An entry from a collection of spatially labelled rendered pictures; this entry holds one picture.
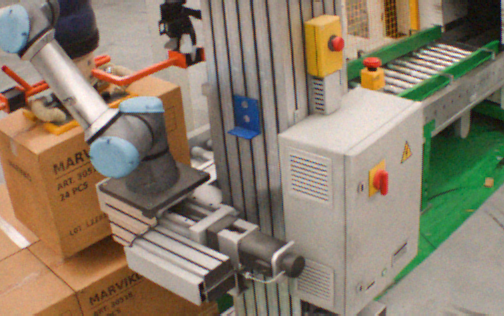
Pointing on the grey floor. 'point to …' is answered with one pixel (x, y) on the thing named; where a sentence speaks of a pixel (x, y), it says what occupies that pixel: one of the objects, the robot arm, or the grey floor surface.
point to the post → (373, 80)
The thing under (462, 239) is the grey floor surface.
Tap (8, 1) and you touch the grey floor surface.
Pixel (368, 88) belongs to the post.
